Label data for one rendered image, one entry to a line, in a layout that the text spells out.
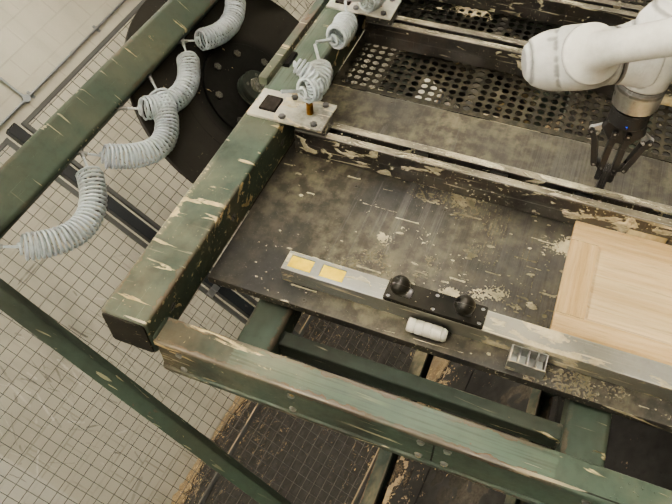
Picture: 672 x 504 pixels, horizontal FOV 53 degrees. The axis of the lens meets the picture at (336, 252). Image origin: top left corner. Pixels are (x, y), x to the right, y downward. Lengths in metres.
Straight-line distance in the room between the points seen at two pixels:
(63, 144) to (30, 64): 4.55
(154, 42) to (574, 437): 1.46
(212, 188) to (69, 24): 5.13
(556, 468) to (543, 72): 0.66
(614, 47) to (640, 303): 0.54
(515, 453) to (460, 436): 0.09
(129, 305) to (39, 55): 5.14
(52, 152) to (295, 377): 0.85
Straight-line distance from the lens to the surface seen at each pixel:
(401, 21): 2.00
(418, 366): 2.48
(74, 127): 1.80
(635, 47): 1.15
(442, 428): 1.20
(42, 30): 6.46
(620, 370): 1.34
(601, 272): 1.50
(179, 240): 1.39
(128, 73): 1.93
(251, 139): 1.58
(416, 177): 1.59
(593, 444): 1.35
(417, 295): 1.34
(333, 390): 1.22
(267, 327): 1.40
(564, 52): 1.24
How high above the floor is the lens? 2.00
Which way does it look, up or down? 18 degrees down
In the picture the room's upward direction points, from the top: 50 degrees counter-clockwise
